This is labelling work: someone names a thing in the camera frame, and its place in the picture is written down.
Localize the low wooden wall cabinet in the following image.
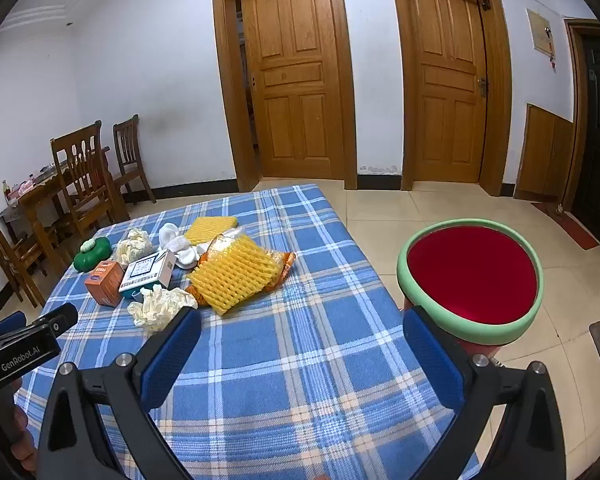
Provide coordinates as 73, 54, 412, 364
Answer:
514, 103, 575, 203

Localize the small yellow foam fruit net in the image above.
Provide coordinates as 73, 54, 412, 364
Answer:
185, 216, 239, 246

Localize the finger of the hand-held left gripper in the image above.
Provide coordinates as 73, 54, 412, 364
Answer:
0, 311, 28, 343
27, 303, 79, 336

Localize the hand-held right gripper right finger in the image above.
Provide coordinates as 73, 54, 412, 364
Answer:
402, 305, 568, 480

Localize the red doormat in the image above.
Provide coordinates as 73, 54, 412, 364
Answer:
530, 201, 600, 251

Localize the blue plaid blanket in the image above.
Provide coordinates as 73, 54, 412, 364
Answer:
17, 183, 481, 480

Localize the person's left hand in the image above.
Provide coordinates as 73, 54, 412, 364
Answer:
7, 379, 37, 475

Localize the red basin with green rim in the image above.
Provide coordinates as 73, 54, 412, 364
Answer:
396, 218, 545, 346

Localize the green plastic toy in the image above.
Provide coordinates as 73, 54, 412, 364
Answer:
73, 238, 112, 272

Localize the orange snack wrapper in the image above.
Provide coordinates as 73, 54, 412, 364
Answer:
187, 234, 297, 306

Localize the wooden dining table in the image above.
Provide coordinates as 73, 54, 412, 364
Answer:
0, 147, 112, 281

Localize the wooden dining chair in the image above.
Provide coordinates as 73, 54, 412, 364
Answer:
112, 114, 157, 205
51, 120, 131, 233
0, 199, 47, 308

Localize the beige wall panel box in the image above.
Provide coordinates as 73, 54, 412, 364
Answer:
526, 8, 557, 58

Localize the white tissue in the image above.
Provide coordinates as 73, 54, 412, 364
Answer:
128, 284, 198, 332
116, 228, 153, 264

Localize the large yellow foam fruit net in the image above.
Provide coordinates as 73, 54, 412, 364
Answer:
186, 236, 281, 316

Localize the orange cardboard box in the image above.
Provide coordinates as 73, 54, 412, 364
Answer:
84, 261, 126, 307

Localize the white and teal medicine box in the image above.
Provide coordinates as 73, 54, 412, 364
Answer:
119, 249, 177, 300

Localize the wooden panel door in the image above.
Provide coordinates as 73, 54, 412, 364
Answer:
387, 0, 512, 196
211, 0, 358, 192

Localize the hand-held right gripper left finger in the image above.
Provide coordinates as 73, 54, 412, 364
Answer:
37, 305, 203, 480

